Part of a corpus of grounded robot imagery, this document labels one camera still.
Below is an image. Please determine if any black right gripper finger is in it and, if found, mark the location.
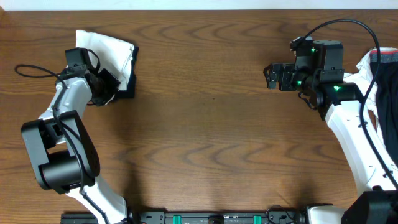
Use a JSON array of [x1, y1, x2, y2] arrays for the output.
[[267, 73, 279, 89], [263, 63, 279, 78]]

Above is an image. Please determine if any black folded cloth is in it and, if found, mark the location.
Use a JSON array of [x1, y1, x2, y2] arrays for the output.
[[116, 47, 139, 99]]

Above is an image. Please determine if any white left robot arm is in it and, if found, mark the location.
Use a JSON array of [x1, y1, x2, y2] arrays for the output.
[[21, 66, 133, 223]]

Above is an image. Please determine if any white printed t-shirt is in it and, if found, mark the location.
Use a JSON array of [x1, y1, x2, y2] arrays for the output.
[[76, 30, 137, 90]]

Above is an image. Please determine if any dark navy striped garment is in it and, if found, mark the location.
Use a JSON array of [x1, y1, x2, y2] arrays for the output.
[[370, 49, 397, 165]]

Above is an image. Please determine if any white crumpled garment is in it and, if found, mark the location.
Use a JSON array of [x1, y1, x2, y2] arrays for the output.
[[344, 47, 396, 140]]

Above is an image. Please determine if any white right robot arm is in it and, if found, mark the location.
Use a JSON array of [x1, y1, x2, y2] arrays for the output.
[[264, 63, 397, 223]]

